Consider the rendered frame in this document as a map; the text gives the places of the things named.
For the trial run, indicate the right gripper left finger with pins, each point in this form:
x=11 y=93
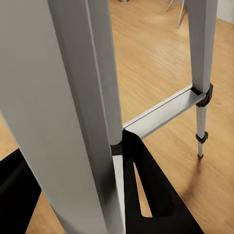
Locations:
x=19 y=193

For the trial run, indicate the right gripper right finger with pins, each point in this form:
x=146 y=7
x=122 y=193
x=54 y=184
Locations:
x=170 y=214

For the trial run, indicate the camera tripod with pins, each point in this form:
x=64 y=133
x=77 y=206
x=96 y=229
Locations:
x=59 y=98

